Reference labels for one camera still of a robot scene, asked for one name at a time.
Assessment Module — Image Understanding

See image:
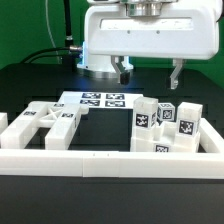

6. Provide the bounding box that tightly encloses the white marker sheet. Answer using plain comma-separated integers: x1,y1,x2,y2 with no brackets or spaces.
58,91,142,109

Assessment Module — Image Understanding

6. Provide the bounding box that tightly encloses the white block at left edge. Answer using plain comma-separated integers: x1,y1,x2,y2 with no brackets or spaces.
0,112,8,134

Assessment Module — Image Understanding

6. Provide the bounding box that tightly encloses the thin grey cable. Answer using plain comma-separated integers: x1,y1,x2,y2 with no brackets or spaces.
45,0,63,64

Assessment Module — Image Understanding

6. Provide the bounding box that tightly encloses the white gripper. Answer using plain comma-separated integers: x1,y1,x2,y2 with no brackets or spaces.
84,0,220,90

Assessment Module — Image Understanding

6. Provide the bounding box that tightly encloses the black thick cable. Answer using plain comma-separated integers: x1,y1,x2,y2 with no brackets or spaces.
20,45,84,64

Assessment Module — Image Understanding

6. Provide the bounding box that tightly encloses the white U-shaped fence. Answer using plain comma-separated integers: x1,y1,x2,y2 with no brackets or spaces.
0,117,224,178

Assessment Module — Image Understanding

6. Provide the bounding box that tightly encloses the black vertical cable post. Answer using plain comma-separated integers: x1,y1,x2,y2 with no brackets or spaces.
63,0,73,66

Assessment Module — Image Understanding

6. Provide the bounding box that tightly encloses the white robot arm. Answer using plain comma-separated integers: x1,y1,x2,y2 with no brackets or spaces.
78,0,224,89

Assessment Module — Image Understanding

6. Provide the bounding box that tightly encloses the white chair seat part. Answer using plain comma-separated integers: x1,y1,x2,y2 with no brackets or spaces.
130,121,200,153

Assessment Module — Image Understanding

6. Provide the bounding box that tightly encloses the white chair back part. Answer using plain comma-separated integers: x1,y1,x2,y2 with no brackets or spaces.
0,101,89,150

